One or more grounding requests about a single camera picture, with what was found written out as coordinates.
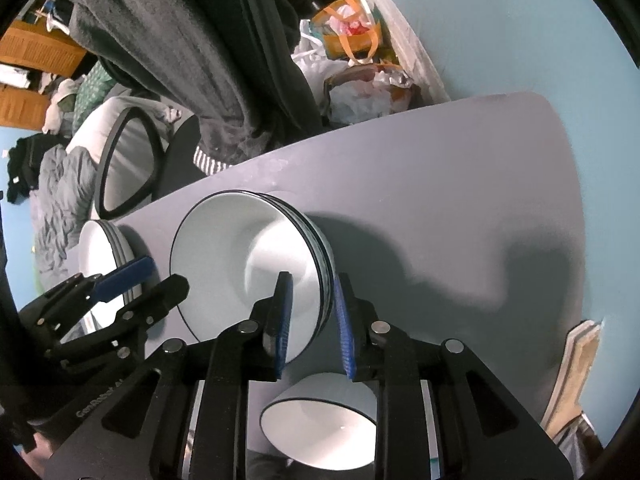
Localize brown bag with plastic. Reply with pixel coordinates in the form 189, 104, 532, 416
322, 60, 423, 126

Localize wooden louvered wardrobe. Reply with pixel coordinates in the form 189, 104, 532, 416
0, 20, 88, 128

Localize grey quilted duvet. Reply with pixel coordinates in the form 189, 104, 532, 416
30, 145, 103, 286

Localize striped cloth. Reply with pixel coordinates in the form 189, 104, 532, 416
192, 145, 231, 176

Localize black mesh office chair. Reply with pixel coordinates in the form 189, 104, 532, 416
99, 105, 216, 221

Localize bed with light grey sheet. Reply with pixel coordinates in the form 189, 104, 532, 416
65, 97, 168, 216

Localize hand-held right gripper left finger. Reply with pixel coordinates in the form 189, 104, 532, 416
50, 272, 293, 480

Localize black bag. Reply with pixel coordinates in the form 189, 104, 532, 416
5, 132, 68, 203

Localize white plastic bag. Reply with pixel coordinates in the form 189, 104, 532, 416
292, 20, 341, 111

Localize wooden boards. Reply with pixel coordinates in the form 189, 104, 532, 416
542, 320, 608, 441

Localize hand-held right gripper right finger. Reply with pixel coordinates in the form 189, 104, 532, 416
334, 274, 573, 480

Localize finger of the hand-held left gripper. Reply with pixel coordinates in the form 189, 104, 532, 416
19, 256, 156, 331
46, 273, 191, 367

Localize green checkered tablecloth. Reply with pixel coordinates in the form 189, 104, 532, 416
72, 62, 118, 126

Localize dark grey fleece garment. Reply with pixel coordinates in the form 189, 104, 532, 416
70, 0, 326, 166

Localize orange shopping bag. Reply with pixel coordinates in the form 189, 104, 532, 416
312, 0, 383, 63

